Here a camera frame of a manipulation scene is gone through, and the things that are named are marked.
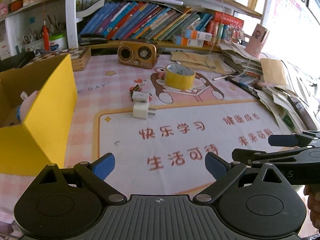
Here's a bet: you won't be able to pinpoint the row of leaning books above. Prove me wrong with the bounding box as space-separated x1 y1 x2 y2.
76 0 245 47

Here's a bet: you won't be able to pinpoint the small white grey box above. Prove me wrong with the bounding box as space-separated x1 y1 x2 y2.
131 91 152 103

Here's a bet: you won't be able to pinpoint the white green lidded jar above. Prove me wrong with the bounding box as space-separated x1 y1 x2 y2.
49 33 68 52

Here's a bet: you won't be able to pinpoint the stack of papers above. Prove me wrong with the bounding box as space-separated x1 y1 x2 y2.
218 41 319 132

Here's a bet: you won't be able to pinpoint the yellow cardboard box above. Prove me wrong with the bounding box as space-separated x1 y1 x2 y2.
1 54 77 176

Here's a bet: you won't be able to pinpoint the red bottle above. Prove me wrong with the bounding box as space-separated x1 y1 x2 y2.
42 21 50 51

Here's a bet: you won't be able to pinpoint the person right hand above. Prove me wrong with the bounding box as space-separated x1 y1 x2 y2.
304 185 320 229

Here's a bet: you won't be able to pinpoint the yellow tape roll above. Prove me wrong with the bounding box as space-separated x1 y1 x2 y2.
164 64 195 90

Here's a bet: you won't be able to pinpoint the brown retro radio speaker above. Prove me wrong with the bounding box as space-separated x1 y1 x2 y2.
117 39 159 69

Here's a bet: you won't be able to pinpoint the black electronic keyboard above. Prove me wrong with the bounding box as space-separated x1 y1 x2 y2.
0 51 35 72

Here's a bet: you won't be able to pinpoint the brown envelope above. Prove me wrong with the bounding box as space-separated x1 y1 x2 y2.
260 59 287 86

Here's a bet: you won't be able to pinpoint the pink checkered tablecloth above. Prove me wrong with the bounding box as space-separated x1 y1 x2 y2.
1 56 288 233

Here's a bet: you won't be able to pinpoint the white bookshelf unit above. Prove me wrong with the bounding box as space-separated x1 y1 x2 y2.
0 0 266 53

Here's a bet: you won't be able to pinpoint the checkered chess board box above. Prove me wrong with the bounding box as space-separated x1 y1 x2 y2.
28 47 91 72

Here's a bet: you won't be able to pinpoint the pink pig plush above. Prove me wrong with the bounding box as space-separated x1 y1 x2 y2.
16 90 39 123

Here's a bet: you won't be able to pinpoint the black binder clip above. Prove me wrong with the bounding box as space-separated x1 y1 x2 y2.
130 80 147 98

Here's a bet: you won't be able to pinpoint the white power adapter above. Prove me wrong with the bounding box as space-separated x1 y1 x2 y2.
132 102 156 119

